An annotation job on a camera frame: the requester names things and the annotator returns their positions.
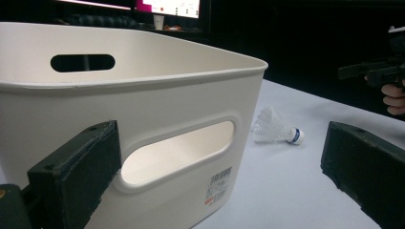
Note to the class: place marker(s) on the white paper cup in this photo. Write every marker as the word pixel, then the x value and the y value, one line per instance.
pixel 159 22

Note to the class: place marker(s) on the large lit computer monitor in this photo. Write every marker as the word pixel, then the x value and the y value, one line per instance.
pixel 172 8

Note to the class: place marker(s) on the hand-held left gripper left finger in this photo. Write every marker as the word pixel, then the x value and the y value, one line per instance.
pixel 76 168

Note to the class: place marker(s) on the white shuttlecock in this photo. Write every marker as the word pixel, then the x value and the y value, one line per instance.
pixel 274 129

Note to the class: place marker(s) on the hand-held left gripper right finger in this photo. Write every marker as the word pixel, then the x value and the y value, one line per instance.
pixel 366 165

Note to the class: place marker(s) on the white plastic storage bin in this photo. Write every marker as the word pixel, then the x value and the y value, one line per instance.
pixel 159 101

